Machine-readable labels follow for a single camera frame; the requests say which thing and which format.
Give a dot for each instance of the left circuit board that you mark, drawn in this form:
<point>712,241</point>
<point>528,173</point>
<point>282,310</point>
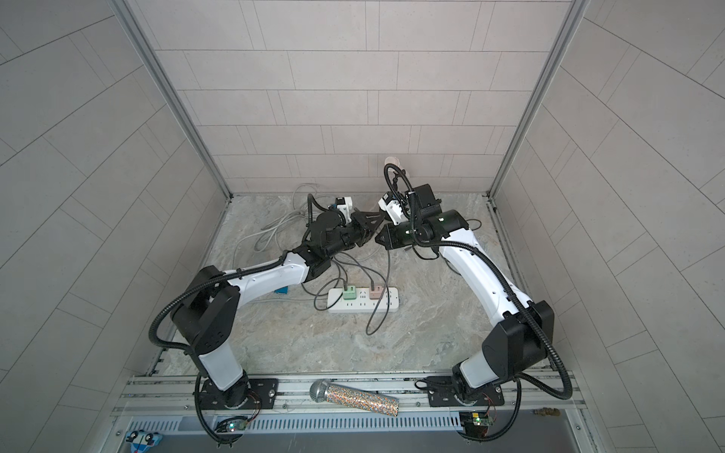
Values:
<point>232,425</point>

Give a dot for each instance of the pink charger plug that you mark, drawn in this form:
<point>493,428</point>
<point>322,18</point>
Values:
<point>377,292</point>

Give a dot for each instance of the green charger plug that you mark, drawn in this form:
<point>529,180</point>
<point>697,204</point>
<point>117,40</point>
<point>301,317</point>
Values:
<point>350,293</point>

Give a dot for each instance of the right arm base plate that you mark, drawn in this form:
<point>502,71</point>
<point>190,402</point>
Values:
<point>449,391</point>

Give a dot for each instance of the right circuit board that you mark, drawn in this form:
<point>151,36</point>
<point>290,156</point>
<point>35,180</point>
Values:
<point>476,424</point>

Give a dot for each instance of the white power strip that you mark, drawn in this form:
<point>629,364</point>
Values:
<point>363,304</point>

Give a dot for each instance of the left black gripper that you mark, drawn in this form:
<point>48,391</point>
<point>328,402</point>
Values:
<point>363,232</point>

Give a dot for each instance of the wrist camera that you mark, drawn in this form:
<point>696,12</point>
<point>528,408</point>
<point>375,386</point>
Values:
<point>392,209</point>
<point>345,206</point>

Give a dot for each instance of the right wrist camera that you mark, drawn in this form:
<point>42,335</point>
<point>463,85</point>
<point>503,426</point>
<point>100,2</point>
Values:
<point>392,209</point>

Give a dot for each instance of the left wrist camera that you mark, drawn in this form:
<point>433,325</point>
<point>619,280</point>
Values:
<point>345,206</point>

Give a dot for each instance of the glitter handheld microphone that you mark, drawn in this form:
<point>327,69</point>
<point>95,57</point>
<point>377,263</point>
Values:
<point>330,392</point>

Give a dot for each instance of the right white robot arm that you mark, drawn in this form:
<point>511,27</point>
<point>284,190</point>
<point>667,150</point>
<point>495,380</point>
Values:
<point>519,347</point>

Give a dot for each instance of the blue toy figure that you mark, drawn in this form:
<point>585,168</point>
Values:
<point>141,441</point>

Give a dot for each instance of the circuit board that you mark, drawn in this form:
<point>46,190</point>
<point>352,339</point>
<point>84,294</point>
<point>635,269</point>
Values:
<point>232,425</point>
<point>476,424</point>

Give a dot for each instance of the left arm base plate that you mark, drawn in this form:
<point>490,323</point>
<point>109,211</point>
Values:
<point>251,394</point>

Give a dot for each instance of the aluminium rail frame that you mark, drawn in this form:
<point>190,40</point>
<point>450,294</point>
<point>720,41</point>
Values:
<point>166,405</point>

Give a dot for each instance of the beige microphone on stand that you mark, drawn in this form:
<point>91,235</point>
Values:
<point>392,161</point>

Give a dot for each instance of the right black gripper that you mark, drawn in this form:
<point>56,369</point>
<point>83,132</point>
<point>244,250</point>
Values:
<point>395,241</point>

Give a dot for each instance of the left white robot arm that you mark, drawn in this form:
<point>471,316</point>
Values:
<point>200,320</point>

